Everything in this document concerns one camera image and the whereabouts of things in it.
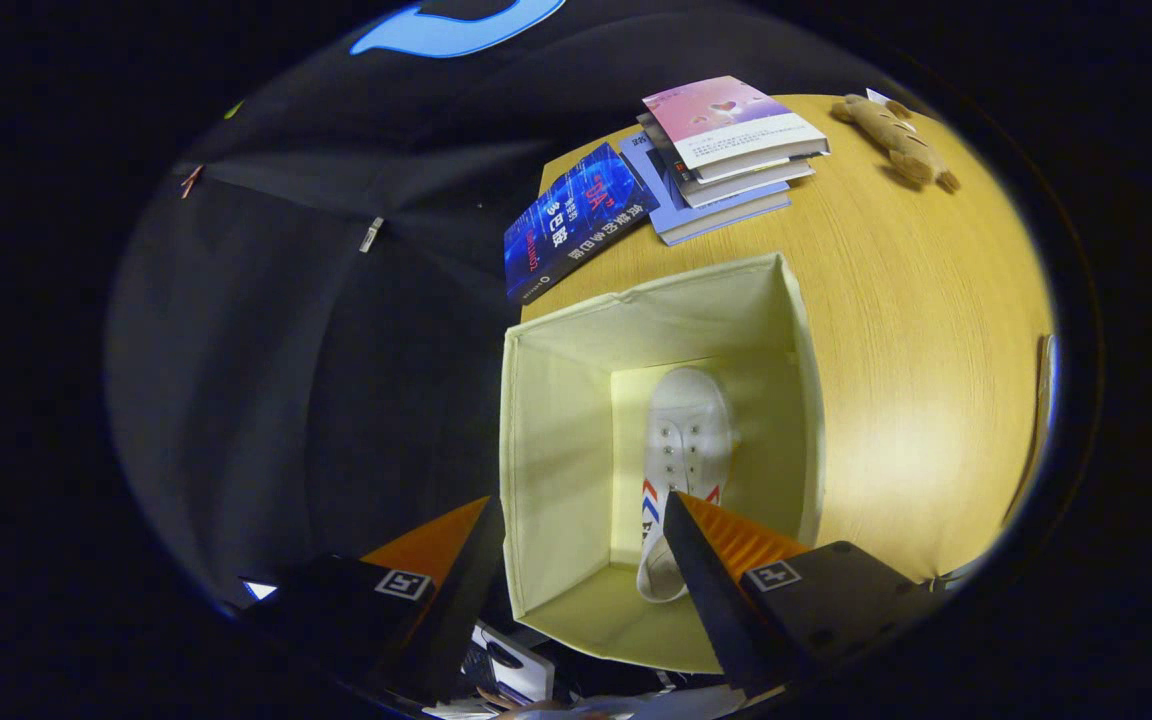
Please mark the pale blue book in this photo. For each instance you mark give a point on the pale blue book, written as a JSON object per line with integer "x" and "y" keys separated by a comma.
{"x": 706, "y": 220}

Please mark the computer monitor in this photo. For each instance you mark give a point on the computer monitor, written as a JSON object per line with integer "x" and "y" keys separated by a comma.
{"x": 258, "y": 589}

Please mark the black computer mouse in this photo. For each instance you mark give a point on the black computer mouse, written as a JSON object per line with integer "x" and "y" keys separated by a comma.
{"x": 506, "y": 656}

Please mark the brown plush toy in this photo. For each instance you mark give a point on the brown plush toy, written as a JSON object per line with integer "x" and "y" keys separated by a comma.
{"x": 896, "y": 140}

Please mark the white desk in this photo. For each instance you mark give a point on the white desk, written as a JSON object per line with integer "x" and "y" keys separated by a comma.
{"x": 531, "y": 675}

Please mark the white striped sneaker shoe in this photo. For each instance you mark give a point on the white striped sneaker shoe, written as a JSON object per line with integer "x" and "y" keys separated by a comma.
{"x": 686, "y": 440}

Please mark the pink clip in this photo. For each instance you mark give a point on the pink clip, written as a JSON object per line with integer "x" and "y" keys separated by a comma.
{"x": 192, "y": 180}

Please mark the dark blue printed book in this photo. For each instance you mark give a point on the dark blue printed book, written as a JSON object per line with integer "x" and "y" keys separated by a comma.
{"x": 576, "y": 220}

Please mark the silver clip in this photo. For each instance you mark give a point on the silver clip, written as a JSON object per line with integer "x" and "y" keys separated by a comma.
{"x": 371, "y": 235}

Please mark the cream fabric storage box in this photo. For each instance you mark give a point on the cream fabric storage box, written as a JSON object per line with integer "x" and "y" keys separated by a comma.
{"x": 556, "y": 450}

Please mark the white paper tag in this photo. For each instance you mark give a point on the white paper tag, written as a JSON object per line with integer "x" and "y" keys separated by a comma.
{"x": 878, "y": 96}

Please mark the black backdrop cloth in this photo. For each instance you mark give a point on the black backdrop cloth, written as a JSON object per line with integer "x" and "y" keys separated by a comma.
{"x": 316, "y": 350}

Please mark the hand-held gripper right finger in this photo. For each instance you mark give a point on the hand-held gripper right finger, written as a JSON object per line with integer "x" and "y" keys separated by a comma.
{"x": 711, "y": 600}

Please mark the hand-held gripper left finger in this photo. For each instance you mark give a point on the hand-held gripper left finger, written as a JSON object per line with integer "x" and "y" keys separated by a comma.
{"x": 456, "y": 600}

